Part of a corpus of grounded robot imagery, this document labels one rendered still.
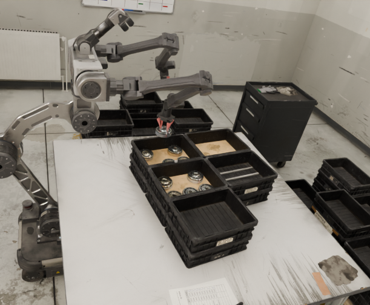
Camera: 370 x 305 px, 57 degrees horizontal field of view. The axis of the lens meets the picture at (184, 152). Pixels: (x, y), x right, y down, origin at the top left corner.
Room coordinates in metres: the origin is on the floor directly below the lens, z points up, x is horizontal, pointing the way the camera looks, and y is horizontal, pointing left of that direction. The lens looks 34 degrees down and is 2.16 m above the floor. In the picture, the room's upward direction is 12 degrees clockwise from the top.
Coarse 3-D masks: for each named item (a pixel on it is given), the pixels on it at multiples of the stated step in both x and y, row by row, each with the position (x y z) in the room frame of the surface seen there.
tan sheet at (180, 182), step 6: (186, 174) 1.76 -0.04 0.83; (174, 180) 1.68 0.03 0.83; (180, 180) 1.69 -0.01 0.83; (186, 180) 1.70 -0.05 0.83; (204, 180) 1.74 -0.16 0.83; (174, 186) 1.62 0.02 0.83; (180, 186) 1.63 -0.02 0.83; (186, 186) 1.64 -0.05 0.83; (192, 186) 1.65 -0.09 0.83; (198, 186) 1.66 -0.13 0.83
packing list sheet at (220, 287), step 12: (180, 288) 1.02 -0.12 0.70; (192, 288) 1.04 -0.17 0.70; (204, 288) 1.05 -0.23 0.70; (216, 288) 1.06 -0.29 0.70; (228, 288) 1.08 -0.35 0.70; (180, 300) 0.96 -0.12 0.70; (192, 300) 0.97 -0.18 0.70; (204, 300) 0.99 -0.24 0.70; (216, 300) 1.00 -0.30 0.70; (228, 300) 1.01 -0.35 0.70
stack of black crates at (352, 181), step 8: (328, 160) 2.74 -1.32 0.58; (336, 160) 2.79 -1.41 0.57; (344, 160) 2.83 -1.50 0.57; (320, 168) 2.72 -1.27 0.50; (328, 168) 2.65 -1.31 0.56; (336, 168) 2.79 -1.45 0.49; (344, 168) 2.81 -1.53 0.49; (352, 168) 2.74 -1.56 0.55; (320, 176) 2.68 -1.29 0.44; (328, 176) 2.61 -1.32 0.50; (336, 176) 2.55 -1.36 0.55; (344, 176) 2.68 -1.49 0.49; (352, 176) 2.71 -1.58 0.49; (360, 176) 2.65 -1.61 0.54; (368, 176) 2.59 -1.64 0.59; (312, 184) 2.72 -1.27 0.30; (320, 184) 2.63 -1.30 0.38; (328, 184) 2.58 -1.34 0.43; (336, 184) 2.51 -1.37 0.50; (344, 184) 2.46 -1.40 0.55; (352, 184) 2.58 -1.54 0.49; (360, 184) 2.60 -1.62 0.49; (368, 184) 2.47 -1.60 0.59; (352, 192) 2.40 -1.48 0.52; (360, 192) 2.45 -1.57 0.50; (368, 192) 2.49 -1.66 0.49
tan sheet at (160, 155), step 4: (156, 152) 1.94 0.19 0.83; (160, 152) 1.95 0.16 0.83; (164, 152) 1.95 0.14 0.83; (184, 152) 2.01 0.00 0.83; (156, 156) 1.89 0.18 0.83; (160, 156) 1.90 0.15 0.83; (164, 156) 1.91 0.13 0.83; (168, 156) 1.92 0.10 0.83; (172, 156) 1.93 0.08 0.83; (152, 160) 1.83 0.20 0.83; (156, 160) 1.84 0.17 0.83; (160, 160) 1.85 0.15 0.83; (148, 164) 1.79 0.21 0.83; (152, 164) 1.80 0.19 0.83
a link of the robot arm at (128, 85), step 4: (124, 80) 1.53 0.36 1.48; (128, 80) 1.54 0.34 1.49; (132, 80) 1.56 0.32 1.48; (136, 80) 1.58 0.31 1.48; (124, 84) 1.52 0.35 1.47; (128, 84) 1.53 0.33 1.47; (132, 84) 1.54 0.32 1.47; (136, 84) 1.56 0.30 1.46; (124, 88) 1.51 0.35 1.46; (128, 88) 1.51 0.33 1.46; (132, 88) 1.53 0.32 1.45; (136, 88) 1.55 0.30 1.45
